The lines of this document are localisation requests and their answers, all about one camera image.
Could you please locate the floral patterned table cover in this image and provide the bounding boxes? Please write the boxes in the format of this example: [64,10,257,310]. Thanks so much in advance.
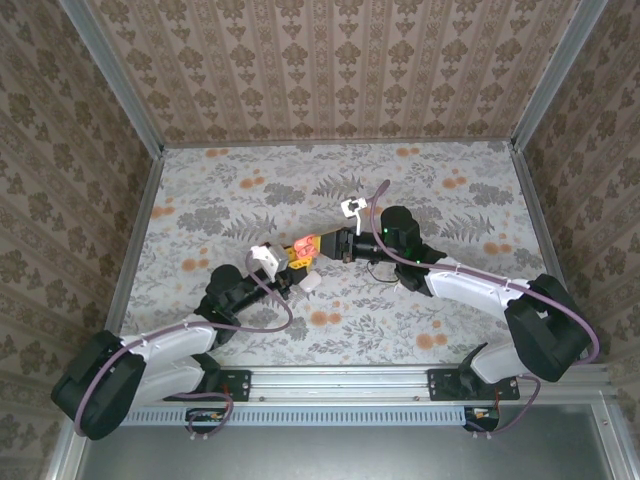
[110,140,577,368]

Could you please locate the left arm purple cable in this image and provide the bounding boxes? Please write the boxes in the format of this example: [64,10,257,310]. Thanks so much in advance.
[74,249,295,439]

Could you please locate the grey metal panel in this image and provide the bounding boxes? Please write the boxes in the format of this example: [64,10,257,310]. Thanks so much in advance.
[74,405,619,480]

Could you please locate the aluminium side rail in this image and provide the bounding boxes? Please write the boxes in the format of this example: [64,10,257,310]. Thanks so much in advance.
[508,142,594,365]
[93,147,167,369]

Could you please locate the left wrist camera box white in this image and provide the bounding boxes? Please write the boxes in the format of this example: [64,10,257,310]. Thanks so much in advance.
[246,242,290,282]

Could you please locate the grey slotted cable duct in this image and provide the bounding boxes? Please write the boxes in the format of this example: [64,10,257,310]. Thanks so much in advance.
[91,404,466,427]

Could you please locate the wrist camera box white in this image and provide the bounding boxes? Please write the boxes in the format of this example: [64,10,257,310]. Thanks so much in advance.
[339,197,370,237]
[246,242,290,282]

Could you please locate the orange-pink case lid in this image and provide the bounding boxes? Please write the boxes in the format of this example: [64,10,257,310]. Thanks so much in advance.
[293,233,320,257]

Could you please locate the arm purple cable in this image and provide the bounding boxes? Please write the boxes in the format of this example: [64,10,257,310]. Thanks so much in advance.
[370,179,601,439]
[74,249,295,439]

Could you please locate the aluminium frame post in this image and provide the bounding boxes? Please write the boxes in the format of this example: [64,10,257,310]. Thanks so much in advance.
[509,0,609,151]
[58,0,166,157]

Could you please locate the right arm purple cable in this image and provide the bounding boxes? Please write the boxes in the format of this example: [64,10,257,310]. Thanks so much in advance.
[370,179,601,439]

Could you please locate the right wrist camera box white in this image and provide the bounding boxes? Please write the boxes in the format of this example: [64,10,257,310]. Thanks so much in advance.
[339,197,370,237]

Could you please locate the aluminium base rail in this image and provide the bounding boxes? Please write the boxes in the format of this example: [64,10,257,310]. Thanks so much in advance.
[74,364,615,404]

